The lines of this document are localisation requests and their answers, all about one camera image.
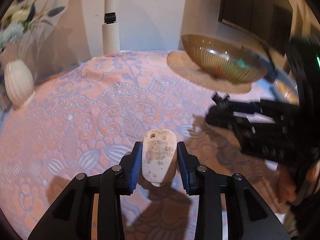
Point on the artificial flowers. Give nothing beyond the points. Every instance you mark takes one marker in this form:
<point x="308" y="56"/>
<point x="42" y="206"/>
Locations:
<point x="22" y="17"/>

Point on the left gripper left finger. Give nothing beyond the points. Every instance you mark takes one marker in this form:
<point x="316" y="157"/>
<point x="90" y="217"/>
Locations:
<point x="70" y="215"/>

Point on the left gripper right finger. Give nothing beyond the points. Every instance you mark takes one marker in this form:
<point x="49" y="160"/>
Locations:
<point x="248" y="215"/>

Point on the pink patterned tablecloth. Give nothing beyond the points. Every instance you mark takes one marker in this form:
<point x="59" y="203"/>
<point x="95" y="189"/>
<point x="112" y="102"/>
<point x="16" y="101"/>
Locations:
<point x="85" y="120"/>

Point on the dark green plastic leaf toy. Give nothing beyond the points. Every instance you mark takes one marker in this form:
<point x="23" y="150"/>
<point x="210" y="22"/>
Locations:
<point x="241" y="63"/>

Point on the black television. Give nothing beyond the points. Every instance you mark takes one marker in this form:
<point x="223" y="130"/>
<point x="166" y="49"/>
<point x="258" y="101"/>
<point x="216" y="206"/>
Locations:
<point x="269" y="21"/>

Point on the white lamp pole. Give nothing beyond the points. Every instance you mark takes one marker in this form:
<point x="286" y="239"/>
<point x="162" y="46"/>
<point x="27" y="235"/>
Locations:
<point x="110" y="28"/>

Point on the amber glass bowl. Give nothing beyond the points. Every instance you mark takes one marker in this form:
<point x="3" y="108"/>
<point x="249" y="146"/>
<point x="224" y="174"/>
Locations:
<point x="218" y="58"/>

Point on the small snack plate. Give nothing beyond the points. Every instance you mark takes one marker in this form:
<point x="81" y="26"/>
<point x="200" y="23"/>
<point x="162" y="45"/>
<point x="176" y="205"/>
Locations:
<point x="286" y="92"/>

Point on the person's right hand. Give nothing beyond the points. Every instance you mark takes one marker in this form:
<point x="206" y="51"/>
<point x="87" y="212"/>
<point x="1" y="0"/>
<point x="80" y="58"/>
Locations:
<point x="286" y="188"/>

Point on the pink oval case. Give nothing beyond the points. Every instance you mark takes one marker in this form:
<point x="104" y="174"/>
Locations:
<point x="159" y="156"/>

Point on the white ribbed vase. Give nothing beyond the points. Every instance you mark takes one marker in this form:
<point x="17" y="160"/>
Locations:
<point x="19" y="83"/>

